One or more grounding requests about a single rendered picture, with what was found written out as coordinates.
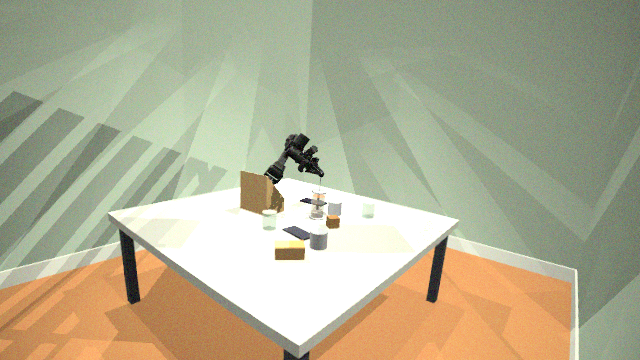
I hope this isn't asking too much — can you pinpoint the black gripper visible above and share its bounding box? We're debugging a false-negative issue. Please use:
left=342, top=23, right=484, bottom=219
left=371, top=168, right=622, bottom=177
left=294, top=151, right=322, bottom=175

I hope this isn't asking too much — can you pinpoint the grey cylinder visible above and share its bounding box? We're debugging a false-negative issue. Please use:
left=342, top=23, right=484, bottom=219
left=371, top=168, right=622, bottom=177
left=309, top=228, right=328, bottom=251
left=328, top=200, right=342, bottom=216

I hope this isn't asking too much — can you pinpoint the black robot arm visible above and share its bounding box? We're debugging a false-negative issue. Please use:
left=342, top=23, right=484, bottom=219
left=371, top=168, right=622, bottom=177
left=263, top=133, right=318, bottom=185

